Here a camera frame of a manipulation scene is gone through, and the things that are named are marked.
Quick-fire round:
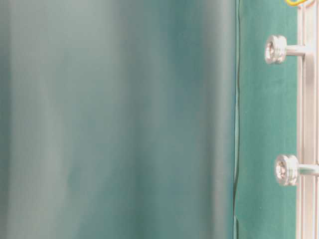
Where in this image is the orange rubber band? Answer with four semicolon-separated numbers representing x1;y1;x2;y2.
286;0;308;6

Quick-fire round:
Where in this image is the silver grooved shaft near end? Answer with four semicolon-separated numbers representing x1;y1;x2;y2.
264;35;306;64

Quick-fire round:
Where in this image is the silver grooved shaft end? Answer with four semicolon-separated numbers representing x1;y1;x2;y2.
274;154;319;186
264;35;306;64

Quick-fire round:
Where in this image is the silver grooved shaft far end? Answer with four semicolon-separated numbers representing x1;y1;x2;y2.
274;154;319;186

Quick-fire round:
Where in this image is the green table cloth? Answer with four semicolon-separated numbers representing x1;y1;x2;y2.
0;0;297;239

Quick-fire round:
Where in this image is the silver aluminium extrusion rail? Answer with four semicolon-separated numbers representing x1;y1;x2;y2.
296;0;319;239

